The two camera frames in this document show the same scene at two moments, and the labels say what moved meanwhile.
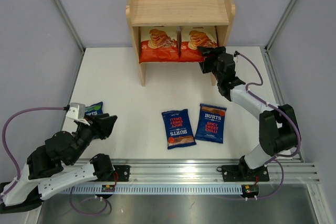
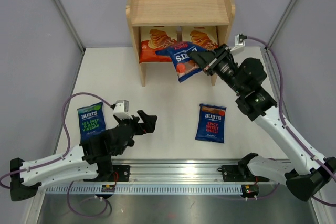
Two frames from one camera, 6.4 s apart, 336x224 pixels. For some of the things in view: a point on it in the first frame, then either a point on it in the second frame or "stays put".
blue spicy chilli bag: [178, 128] to [185, 67]
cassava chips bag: [193, 36] stays put
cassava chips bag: [158, 44] stays put
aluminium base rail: [192, 177] stays put
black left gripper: [102, 128] to [147, 126]
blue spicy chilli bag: [210, 126] stays put
